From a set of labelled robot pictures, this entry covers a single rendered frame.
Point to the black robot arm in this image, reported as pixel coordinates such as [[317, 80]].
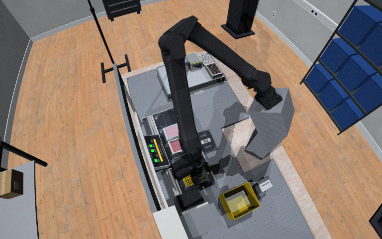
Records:
[[173, 40]]

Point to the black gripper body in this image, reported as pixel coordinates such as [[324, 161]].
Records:
[[198, 178]]

